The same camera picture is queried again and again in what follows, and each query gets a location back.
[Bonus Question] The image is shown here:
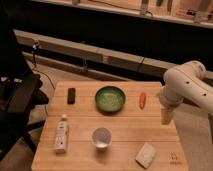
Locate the black eraser block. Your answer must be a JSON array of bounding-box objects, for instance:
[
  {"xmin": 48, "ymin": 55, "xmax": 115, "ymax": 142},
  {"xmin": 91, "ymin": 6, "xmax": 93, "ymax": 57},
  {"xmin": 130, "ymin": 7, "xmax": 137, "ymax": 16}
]
[{"xmin": 67, "ymin": 88, "xmax": 76, "ymax": 104}]

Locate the black office chair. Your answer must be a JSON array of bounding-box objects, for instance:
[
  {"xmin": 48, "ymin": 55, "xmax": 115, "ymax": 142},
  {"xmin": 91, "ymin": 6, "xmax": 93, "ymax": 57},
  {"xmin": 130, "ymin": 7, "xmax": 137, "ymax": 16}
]
[{"xmin": 0, "ymin": 12, "xmax": 49, "ymax": 161}]

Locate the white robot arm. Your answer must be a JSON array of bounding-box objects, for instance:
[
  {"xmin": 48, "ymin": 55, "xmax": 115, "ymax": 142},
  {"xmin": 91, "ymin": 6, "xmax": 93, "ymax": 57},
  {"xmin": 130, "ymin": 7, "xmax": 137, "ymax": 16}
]
[{"xmin": 159, "ymin": 61, "xmax": 213, "ymax": 125}]

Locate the green bowl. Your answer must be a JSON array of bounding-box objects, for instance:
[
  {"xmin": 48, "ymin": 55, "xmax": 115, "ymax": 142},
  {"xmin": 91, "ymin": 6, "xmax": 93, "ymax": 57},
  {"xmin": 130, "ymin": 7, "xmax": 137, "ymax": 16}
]
[{"xmin": 95, "ymin": 86, "xmax": 126, "ymax": 113}]

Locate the white squeeze bottle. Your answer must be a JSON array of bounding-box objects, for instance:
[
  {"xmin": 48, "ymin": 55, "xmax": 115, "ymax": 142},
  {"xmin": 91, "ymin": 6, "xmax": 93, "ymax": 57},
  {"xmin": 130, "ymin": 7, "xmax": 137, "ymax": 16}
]
[{"xmin": 54, "ymin": 114, "xmax": 69, "ymax": 154}]

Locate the pale sponge block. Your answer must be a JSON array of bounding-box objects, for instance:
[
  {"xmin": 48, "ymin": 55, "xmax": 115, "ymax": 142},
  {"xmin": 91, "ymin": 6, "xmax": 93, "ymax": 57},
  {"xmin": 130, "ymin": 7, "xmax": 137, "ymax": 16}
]
[{"xmin": 135, "ymin": 143, "xmax": 156, "ymax": 169}]

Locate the white paper cup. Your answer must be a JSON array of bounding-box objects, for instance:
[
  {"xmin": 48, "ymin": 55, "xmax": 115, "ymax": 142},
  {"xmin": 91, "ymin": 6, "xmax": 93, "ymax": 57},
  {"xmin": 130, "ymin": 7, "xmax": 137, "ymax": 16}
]
[{"xmin": 91, "ymin": 127, "xmax": 112, "ymax": 150}]

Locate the orange carrot toy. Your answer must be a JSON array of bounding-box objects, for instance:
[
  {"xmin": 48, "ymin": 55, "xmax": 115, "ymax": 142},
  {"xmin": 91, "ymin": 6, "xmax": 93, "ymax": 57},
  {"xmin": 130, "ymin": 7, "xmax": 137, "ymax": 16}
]
[{"xmin": 139, "ymin": 92, "xmax": 146, "ymax": 109}]

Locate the black hanging cable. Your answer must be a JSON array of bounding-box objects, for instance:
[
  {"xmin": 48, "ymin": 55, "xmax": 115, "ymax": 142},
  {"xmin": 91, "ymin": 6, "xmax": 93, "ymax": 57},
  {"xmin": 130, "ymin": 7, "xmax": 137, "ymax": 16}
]
[{"xmin": 31, "ymin": 40, "xmax": 56, "ymax": 90}]

